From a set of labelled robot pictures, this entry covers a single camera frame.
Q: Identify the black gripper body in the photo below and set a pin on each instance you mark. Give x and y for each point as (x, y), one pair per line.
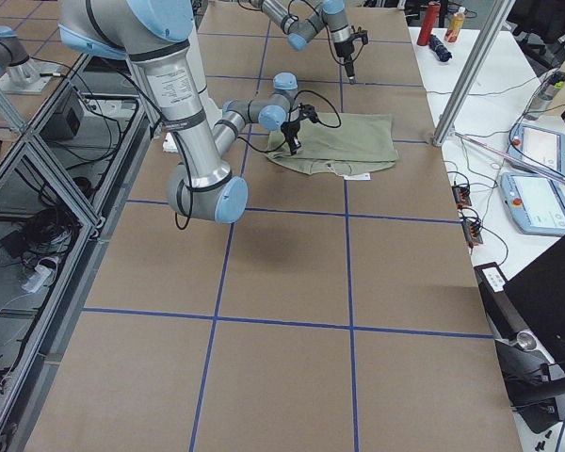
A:
(290, 129)
(346, 53)

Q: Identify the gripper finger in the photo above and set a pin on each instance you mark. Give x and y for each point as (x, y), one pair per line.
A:
(294, 145)
(350, 71)

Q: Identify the olive green long-sleeve shirt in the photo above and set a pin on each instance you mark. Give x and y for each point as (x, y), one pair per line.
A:
(362, 144)

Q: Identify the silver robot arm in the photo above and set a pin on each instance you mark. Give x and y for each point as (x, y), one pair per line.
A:
(328, 16)
(153, 36)

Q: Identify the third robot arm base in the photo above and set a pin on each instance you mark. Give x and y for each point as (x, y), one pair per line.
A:
(19, 73)

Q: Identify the white paper garment tag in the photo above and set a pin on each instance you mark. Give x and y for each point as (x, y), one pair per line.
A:
(358, 177)

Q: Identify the red cylinder bottle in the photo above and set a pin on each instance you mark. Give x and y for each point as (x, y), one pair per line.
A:
(431, 16)

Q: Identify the yellow drink bottle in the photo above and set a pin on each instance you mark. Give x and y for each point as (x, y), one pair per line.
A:
(455, 25)

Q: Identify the orange black electronics board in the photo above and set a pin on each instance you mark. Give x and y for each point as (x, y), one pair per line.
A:
(461, 195)

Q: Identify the far blue teach pendant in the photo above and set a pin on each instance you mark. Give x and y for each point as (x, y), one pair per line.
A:
(536, 145)

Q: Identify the blue teach pendant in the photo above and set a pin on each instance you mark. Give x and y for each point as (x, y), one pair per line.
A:
(535, 204)
(536, 145)

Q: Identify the black box under rack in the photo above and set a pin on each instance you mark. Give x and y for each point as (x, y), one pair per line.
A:
(65, 121)

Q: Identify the near blue teach pendant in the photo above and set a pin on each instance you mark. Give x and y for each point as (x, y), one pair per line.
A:
(535, 204)

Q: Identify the white power strip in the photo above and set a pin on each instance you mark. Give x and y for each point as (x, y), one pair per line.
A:
(38, 278)

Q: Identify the aluminium frame post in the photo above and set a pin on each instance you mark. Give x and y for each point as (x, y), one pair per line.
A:
(482, 46)

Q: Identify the aluminium frame rack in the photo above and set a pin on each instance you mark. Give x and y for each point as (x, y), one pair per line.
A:
(60, 201)

